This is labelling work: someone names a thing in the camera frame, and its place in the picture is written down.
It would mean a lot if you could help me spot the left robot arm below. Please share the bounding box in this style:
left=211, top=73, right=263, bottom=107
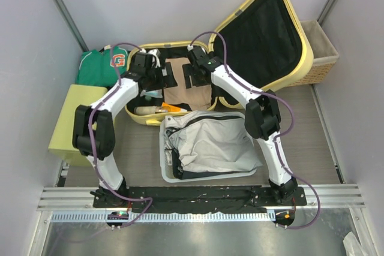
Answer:
left=72, top=49, right=177, bottom=207

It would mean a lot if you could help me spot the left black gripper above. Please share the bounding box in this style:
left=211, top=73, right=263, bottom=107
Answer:
left=146, top=62, right=177, bottom=92

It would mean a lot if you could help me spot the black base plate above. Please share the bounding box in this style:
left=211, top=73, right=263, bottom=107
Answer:
left=90, top=185, right=307, bottom=214

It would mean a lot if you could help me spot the white crumpled plastic bag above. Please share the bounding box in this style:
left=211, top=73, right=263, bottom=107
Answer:
left=343, top=232, right=367, bottom=256

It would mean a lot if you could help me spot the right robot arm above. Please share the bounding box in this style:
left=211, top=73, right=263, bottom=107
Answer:
left=185, top=45, right=298, bottom=205

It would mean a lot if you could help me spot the white plastic mesh basket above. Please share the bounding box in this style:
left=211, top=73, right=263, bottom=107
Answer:
left=158, top=111, right=258, bottom=183

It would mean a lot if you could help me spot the orange tube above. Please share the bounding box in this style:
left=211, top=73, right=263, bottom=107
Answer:
left=161, top=103, right=188, bottom=113

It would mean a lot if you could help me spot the grey white garment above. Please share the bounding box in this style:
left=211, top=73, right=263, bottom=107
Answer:
left=163, top=110, right=264, bottom=180

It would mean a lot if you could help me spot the green jersey with G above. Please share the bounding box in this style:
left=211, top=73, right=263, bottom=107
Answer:
left=75, top=47, right=129, bottom=88

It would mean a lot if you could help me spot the wicker basket with liner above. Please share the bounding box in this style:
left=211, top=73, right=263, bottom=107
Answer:
left=291, top=20, right=339, bottom=86

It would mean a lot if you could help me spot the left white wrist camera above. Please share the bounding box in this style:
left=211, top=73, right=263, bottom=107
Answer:
left=140, top=49, right=160, bottom=68

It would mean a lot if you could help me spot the aluminium rail frame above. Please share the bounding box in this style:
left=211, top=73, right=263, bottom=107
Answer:
left=31, top=146, right=377, bottom=255

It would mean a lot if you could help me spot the beige cosmetic bottle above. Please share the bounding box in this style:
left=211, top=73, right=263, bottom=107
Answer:
left=134, top=106, right=168, bottom=116

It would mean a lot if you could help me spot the beige sock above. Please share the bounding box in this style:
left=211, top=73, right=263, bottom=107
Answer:
left=164, top=58, right=212, bottom=111

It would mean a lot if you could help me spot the white slotted cable duct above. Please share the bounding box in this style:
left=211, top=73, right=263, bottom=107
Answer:
left=51, top=210, right=275, bottom=224

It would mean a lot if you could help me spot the white tissue pack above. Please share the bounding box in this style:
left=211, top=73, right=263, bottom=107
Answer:
left=140, top=89, right=163, bottom=98

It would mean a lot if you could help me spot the yellow-green drawer box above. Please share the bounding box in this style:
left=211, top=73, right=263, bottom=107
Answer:
left=48, top=84, right=107, bottom=167

